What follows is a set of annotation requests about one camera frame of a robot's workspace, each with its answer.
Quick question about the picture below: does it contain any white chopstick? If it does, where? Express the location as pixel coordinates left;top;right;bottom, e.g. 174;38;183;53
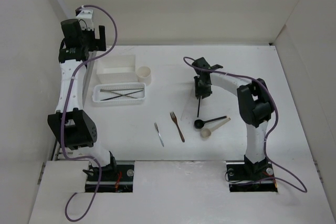
180;95;197;121

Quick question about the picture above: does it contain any black thin chopstick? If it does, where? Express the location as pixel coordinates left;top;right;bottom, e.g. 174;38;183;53
101;89;144;101

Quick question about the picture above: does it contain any silver metal chopstick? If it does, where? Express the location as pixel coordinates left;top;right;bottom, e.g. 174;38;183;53
100;88;144;92

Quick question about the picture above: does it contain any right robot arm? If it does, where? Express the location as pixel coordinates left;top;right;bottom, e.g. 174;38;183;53
191;57;275;179

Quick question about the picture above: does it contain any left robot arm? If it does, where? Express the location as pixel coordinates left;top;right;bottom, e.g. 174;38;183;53
47;17;118;180

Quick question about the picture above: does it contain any white perforated square box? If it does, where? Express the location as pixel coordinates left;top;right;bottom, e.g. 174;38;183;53
96;55;138;84

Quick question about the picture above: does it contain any black spoon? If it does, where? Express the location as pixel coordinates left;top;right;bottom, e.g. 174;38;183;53
194;115;227;130

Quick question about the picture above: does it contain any brown wooden fork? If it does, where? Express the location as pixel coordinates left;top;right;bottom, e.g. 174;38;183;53
170;111;185;143

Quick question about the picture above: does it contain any white perforated flat tray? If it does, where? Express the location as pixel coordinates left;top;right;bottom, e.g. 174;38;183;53
92;82;146;106

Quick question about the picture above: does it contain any cream spoon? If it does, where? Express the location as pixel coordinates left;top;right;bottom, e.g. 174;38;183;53
200;118;231;139

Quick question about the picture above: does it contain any cream cylindrical cup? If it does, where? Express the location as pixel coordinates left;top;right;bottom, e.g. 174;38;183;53
136;66;152;86

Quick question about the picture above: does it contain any small silver fork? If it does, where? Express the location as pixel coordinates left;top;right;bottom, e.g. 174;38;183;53
154;122;164;147

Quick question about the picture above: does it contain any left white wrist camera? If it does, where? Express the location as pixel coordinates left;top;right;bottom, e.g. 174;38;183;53
76;9;94;31

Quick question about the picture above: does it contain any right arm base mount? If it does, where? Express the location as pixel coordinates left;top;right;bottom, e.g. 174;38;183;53
225;162;278;193

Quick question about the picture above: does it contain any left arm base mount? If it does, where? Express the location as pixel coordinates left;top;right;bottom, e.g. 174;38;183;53
83;161;135;193

